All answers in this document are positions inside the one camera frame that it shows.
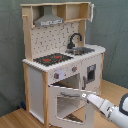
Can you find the black toy faucet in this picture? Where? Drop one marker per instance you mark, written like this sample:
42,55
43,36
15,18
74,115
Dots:
73,40

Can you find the white toy oven door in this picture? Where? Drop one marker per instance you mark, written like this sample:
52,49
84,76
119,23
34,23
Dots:
64,101

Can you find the red oven knob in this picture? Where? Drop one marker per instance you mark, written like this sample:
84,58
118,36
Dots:
56,75
74,69

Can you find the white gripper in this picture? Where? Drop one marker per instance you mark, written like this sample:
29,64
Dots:
97,102

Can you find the white cupboard door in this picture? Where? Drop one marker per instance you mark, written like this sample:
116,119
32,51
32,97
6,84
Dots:
90,73

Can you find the grey range hood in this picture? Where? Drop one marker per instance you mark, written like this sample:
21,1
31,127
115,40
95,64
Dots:
48,18

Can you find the white upper cabinet door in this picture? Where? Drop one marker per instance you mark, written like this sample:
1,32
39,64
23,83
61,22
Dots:
90,12

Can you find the grey toy sink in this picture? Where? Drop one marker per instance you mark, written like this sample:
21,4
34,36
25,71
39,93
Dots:
79,51

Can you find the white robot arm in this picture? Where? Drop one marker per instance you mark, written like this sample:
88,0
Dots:
115,114

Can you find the wooden toy kitchen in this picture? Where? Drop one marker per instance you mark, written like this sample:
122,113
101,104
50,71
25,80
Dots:
46,40

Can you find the black toy stovetop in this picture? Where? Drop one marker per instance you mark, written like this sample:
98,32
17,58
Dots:
52,59

